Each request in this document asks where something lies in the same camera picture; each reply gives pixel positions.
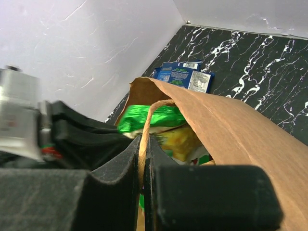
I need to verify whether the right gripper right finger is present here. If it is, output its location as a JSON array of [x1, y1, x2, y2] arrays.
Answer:
[[143, 137, 283, 231]]

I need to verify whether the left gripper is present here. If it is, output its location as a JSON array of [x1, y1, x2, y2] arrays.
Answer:
[[0, 65, 132, 169]]

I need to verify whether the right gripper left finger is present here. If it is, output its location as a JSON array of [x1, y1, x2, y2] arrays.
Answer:
[[0, 137, 140, 231]]

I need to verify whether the green snack packet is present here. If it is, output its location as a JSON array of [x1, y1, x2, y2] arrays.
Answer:
[[116, 104, 212, 167]]

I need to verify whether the brown paper bag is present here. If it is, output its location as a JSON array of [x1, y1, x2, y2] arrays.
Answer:
[[126, 77, 308, 231]]

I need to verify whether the blue white snack pack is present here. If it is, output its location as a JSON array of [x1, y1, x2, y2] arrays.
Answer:
[[153, 60, 202, 82]]

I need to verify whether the dark blue chips bag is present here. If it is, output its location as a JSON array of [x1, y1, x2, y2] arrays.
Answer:
[[168, 67, 215, 93]]

